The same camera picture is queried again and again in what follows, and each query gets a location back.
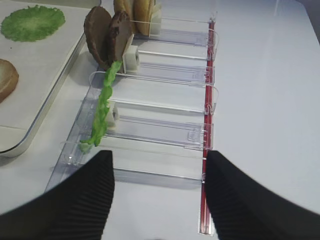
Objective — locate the right sesame bun half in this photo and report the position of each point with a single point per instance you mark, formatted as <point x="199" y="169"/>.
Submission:
<point x="142" y="10"/>

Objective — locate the right dark meat patty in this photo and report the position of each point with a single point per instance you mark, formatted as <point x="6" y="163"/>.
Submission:
<point x="119" y="32"/>

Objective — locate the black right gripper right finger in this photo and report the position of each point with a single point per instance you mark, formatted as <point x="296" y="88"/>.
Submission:
<point x="243" y="209"/>

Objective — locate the green lettuce leaf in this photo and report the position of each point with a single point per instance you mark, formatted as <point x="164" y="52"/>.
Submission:
<point x="99" y="124"/>

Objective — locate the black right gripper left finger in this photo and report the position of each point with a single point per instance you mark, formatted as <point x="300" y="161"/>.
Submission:
<point x="75" y="209"/>

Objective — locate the white paper liner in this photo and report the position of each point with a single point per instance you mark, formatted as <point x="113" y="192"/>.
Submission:
<point x="38" y="64"/>

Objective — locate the clear acrylic right rack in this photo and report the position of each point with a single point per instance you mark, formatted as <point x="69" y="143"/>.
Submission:
<point x="163" y="125"/>

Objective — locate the cream metal tray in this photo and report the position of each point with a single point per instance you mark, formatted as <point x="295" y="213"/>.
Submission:
<point x="14" y="141"/>

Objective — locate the toasted bun bottom slice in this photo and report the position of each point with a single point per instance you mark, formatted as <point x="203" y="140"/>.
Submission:
<point x="9" y="78"/>

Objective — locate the round green lettuce slice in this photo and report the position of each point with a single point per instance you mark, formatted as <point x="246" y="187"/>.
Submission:
<point x="32" y="24"/>

